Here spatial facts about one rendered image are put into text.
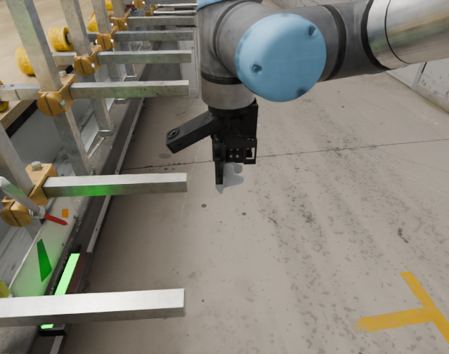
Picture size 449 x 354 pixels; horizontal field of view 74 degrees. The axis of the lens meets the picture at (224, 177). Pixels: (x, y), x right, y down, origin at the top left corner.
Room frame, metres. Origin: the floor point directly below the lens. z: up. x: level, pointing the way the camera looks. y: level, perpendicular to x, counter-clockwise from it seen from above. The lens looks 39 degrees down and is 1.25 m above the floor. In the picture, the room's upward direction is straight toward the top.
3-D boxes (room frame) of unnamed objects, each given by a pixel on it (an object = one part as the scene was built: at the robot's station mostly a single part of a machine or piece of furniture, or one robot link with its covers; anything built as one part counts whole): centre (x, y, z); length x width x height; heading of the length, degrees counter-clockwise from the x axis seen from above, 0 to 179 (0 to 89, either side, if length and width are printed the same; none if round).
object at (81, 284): (0.35, 0.32, 0.68); 0.22 x 0.05 x 0.05; 3
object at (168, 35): (1.21, 0.37, 0.95); 0.50 x 0.04 x 0.04; 93
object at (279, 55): (0.38, -0.06, 1.14); 0.12 x 0.12 x 0.09; 22
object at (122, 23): (1.44, 0.45, 0.95); 0.13 x 0.06 x 0.05; 3
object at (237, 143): (0.49, -0.01, 0.97); 0.09 x 0.08 x 0.12; 93
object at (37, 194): (0.44, 0.39, 0.85); 0.13 x 0.06 x 0.05; 3
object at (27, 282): (0.39, 0.36, 0.75); 0.26 x 0.01 x 0.10; 3
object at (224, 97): (0.49, -0.01, 1.05); 0.10 x 0.09 x 0.05; 3
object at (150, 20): (1.47, 0.32, 0.95); 0.36 x 0.03 x 0.03; 93
